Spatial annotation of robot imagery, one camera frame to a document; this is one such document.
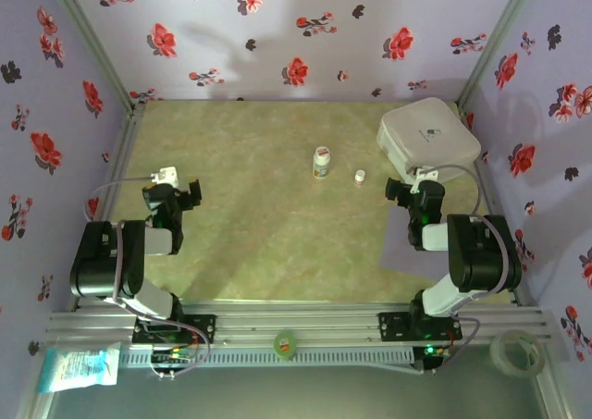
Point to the aluminium side rail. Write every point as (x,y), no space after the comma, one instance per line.
(121,169)
(489,197)

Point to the green tape roll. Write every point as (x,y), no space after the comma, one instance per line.
(285,344)

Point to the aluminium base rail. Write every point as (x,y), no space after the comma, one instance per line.
(296,319)

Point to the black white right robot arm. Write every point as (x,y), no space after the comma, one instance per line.
(481,252)

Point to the white zippered case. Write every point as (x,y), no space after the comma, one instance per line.
(430,132)

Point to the small controller board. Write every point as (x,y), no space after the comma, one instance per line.
(435,352)
(173,356)

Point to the aluminium frame post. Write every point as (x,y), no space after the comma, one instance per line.
(88,44)
(499,35)

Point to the clear tape roll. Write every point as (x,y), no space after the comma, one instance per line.
(497,352)

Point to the small white pill bottle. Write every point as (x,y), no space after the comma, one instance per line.
(360,178)

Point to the large white pill bottle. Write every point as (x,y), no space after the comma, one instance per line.
(321,162)

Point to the aluminium frame bar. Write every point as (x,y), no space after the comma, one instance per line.
(34,405)
(552,398)

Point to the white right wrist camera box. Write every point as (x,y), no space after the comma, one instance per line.
(425,174)

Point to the purple paper sheet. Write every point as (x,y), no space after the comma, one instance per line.
(398,257)

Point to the blue white plastic packet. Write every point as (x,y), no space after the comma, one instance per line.
(76,368)

